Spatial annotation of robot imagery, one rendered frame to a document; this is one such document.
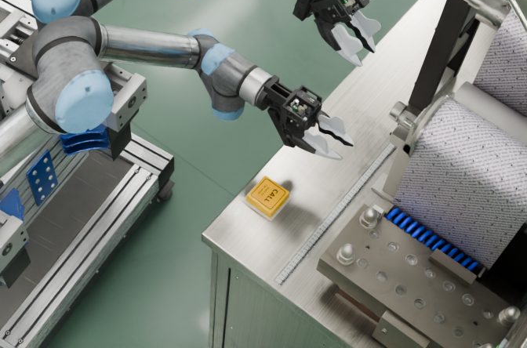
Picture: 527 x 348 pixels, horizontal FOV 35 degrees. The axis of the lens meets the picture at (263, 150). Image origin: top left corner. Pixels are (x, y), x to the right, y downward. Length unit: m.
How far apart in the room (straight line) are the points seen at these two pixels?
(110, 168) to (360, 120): 0.99
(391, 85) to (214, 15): 1.40
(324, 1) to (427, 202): 0.47
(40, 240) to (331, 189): 1.06
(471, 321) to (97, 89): 0.84
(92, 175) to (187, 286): 0.47
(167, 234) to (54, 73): 1.31
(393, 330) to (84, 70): 0.77
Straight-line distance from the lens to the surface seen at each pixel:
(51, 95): 1.61
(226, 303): 2.08
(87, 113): 1.61
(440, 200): 1.66
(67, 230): 2.64
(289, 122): 1.75
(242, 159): 2.98
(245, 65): 1.77
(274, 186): 1.87
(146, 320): 2.72
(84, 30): 1.70
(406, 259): 1.72
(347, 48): 1.53
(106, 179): 2.71
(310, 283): 1.80
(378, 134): 2.01
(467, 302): 1.72
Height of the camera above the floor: 2.55
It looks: 58 degrees down
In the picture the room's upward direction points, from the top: 7 degrees clockwise
